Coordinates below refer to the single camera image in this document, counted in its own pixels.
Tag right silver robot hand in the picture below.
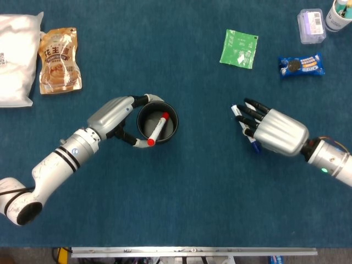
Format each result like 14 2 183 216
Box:
235 97 310 157

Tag orange peanut snack pouch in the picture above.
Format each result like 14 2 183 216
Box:
38 26 83 95

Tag blue Oreo cookie pack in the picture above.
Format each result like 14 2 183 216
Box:
277 52 326 80

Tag black mesh pen holder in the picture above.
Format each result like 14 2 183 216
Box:
136 101 179 145

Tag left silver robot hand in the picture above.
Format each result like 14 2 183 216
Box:
86 93 166 149

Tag blue cap marker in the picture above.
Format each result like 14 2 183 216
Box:
230 104 262 153

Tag white paper cup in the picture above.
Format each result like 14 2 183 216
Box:
325 0 352 33

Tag green sachet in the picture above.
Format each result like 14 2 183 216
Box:
219 29 259 69

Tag white plastic bag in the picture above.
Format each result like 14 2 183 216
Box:
0 11 45 108

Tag blue felt table cover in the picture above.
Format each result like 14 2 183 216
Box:
0 0 352 248

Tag red cap marker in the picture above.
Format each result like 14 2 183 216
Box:
147 112 170 146

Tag clear plastic box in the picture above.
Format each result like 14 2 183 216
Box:
296 8 327 45

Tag aluminium table edge rail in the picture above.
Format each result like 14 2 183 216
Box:
70 246 318 259

